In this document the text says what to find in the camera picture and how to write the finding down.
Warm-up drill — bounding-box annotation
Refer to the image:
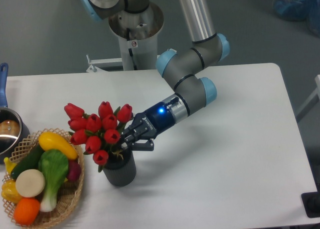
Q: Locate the woven wicker basket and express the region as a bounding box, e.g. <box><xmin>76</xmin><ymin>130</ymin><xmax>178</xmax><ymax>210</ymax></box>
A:
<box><xmin>0</xmin><ymin>128</ymin><xmax>85</xmax><ymax>229</ymax></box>

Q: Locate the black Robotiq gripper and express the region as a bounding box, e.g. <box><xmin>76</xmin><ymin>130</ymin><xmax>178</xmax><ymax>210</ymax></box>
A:
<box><xmin>119</xmin><ymin>101</ymin><xmax>173</xmax><ymax>151</ymax></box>

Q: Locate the white furniture leg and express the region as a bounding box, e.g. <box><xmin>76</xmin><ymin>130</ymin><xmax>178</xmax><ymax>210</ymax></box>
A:
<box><xmin>295</xmin><ymin>74</ymin><xmax>320</xmax><ymax>123</ymax></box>

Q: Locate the red tulip bouquet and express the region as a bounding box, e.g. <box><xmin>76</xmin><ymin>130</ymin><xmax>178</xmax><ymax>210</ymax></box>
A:
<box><xmin>64</xmin><ymin>101</ymin><xmax>133</xmax><ymax>173</ymax></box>

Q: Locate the blue plastic bag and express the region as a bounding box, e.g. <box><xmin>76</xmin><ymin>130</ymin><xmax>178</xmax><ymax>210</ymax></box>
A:
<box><xmin>272</xmin><ymin>0</ymin><xmax>320</xmax><ymax>37</ymax></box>

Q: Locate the green bok choy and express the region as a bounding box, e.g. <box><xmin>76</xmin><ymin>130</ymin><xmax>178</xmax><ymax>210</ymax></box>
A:
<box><xmin>38</xmin><ymin>149</ymin><xmax>69</xmax><ymax>213</ymax></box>

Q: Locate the blue handled saucepan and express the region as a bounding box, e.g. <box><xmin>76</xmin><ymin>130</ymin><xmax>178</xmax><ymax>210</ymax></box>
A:
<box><xmin>0</xmin><ymin>62</ymin><xmax>30</xmax><ymax>165</ymax></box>

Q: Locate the yellow squash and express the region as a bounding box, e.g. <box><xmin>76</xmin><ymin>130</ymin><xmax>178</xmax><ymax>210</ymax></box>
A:
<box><xmin>38</xmin><ymin>131</ymin><xmax>79</xmax><ymax>161</ymax></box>

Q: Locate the cream round bun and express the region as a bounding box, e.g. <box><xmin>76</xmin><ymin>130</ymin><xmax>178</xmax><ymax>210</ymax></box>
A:
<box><xmin>15</xmin><ymin>169</ymin><xmax>46</xmax><ymax>198</ymax></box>

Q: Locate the dark green cucumber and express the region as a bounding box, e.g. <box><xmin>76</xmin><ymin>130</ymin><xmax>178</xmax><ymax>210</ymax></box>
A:
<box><xmin>10</xmin><ymin>144</ymin><xmax>45</xmax><ymax>180</ymax></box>

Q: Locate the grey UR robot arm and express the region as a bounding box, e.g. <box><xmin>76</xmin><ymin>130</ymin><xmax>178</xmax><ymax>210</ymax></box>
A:
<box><xmin>81</xmin><ymin>0</ymin><xmax>230</xmax><ymax>151</ymax></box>

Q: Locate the dark red radish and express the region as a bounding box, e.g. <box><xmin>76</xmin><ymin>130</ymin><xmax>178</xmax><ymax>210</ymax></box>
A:
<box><xmin>66</xmin><ymin>160</ymin><xmax>82</xmax><ymax>182</ymax></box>

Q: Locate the yellow banana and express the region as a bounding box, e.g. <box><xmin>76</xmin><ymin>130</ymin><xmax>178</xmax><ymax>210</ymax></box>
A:
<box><xmin>3</xmin><ymin>157</ymin><xmax>17</xmax><ymax>175</ymax></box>

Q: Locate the black device at edge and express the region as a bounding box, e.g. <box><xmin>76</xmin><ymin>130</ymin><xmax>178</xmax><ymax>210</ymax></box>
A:
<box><xmin>301</xmin><ymin>191</ymin><xmax>320</xmax><ymax>218</ymax></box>

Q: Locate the dark grey ribbed vase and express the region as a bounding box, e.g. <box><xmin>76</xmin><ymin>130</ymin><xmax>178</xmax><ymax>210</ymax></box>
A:
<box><xmin>103</xmin><ymin>150</ymin><xmax>137</xmax><ymax>187</ymax></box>

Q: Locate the yellow bell pepper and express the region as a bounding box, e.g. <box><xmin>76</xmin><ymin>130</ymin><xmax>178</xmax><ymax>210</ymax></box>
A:
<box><xmin>1</xmin><ymin>179</ymin><xmax>23</xmax><ymax>204</ymax></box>

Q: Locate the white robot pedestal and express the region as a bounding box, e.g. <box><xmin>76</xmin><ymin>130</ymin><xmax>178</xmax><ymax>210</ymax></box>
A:
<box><xmin>85</xmin><ymin>1</ymin><xmax>176</xmax><ymax>74</ymax></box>

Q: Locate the orange fruit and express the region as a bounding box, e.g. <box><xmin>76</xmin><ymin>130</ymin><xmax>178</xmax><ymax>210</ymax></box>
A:
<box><xmin>13</xmin><ymin>197</ymin><xmax>40</xmax><ymax>226</ymax></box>

